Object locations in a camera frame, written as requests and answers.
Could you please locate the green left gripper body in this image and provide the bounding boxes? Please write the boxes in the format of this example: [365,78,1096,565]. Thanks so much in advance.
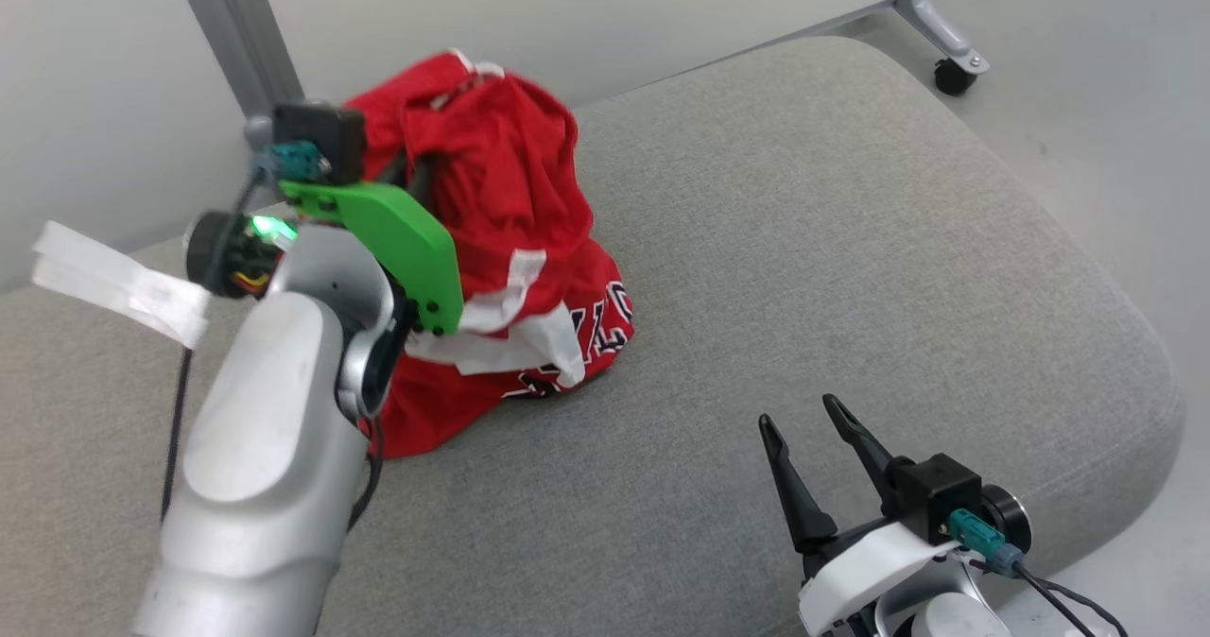
[279,179,465,336]

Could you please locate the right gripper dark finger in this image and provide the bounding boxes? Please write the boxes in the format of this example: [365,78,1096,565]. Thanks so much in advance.
[822,394,901,517]
[758,415,839,554]

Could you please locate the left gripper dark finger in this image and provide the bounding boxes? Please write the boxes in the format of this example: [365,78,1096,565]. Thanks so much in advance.
[405,150,439,217]

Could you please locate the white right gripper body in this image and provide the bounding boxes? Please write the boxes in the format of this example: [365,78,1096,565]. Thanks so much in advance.
[798,520,959,637]

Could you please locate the red shorts with white trim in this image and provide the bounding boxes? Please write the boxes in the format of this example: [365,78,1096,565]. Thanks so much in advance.
[342,48,636,459]

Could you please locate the grey fabric sofa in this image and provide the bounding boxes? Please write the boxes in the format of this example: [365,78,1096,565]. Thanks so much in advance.
[0,35,1186,637]

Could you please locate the white tape tag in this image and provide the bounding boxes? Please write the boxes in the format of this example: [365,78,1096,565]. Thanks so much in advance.
[32,220,212,349]

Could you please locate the black caster wheel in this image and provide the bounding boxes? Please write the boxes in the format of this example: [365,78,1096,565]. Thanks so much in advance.
[934,58,976,97]

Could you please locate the grey metal partition leg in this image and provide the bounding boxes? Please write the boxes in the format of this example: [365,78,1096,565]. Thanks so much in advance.
[892,0,992,77]

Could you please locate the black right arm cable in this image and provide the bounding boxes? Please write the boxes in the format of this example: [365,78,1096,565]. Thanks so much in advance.
[948,509,1132,637]

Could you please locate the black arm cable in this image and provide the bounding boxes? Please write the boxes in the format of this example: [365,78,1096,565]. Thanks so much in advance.
[948,509,1132,637]
[161,141,327,525]

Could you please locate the grey double partition post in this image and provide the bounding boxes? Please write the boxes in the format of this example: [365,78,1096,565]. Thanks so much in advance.
[167,0,306,120]

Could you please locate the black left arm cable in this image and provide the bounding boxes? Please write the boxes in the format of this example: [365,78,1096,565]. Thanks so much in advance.
[161,141,327,525]

